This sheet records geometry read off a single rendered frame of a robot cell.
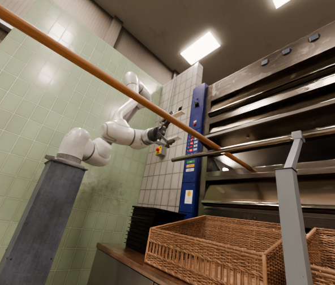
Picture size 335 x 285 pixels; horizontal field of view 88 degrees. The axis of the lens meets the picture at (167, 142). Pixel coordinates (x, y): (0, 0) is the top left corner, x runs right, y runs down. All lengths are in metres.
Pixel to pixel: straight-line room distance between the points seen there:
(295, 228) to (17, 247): 1.16
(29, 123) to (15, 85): 0.33
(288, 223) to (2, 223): 1.67
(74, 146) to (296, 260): 1.19
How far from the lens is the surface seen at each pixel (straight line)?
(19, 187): 1.74
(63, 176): 1.23
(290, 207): 0.54
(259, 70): 1.69
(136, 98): 0.69
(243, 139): 1.34
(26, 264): 1.25
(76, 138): 1.30
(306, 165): 1.20
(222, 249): 0.73
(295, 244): 0.54
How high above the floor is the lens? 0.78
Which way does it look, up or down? 24 degrees up
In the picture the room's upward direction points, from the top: 10 degrees clockwise
